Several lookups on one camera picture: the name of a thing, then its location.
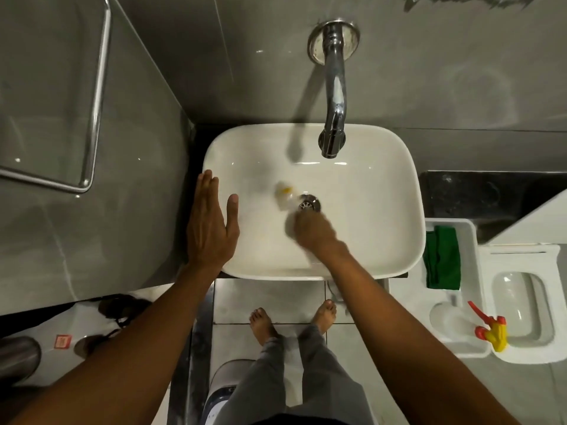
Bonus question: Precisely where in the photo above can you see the white toilet tank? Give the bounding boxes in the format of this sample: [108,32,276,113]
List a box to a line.
[486,201,567,247]

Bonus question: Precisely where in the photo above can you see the white ceramic sink basin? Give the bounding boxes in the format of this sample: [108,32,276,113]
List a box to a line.
[202,123,427,280]

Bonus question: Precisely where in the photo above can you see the white yellow scrub sponge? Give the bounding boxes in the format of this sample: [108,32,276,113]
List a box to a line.
[273,181,296,210]

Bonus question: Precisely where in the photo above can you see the person's right foot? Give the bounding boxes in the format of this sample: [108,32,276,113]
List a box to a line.
[309,299,338,336]

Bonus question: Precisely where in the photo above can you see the white round bucket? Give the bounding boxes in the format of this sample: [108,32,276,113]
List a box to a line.
[206,359,258,425]

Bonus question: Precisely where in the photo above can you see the steel trash bin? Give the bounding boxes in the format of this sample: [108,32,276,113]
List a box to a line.
[0,336,42,386]

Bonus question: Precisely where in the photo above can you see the person's left foot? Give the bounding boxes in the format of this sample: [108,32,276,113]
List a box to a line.
[249,307,280,346]

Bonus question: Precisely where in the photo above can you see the person's left forearm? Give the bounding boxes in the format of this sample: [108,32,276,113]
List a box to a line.
[8,260,223,425]

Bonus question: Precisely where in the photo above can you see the green cloth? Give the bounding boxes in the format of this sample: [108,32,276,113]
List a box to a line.
[423,225,462,290]

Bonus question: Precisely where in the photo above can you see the white toilet bowl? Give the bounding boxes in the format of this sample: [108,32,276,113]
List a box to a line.
[478,244,563,365]

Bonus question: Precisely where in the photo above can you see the person's left hand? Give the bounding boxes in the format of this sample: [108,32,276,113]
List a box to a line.
[186,169,241,272]

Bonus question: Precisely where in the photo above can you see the chrome wall faucet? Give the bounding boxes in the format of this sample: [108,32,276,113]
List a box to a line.
[308,20,360,159]

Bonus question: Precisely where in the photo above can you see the person's right forearm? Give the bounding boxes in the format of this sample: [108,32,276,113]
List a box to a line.
[310,248,520,425]

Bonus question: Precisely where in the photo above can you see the person's foot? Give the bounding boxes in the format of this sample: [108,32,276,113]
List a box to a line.
[249,307,280,346]
[309,299,338,336]

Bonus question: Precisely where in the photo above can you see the chrome towel rail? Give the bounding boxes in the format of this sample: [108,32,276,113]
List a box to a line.
[0,0,112,194]

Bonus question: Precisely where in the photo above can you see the chrome drain pipe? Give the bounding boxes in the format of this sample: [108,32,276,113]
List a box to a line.
[327,281,351,304]

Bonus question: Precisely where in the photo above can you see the white spray bottle red yellow nozzle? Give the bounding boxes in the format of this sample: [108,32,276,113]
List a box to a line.
[429,300,508,353]

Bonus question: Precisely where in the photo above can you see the person's right hand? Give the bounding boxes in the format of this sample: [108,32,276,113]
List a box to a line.
[286,210,351,266]

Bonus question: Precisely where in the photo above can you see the white plastic caddy tray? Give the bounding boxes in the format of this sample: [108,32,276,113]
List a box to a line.
[424,218,493,359]

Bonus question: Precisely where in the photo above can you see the grey trousers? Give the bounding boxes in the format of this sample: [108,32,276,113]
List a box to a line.
[214,325,377,425]

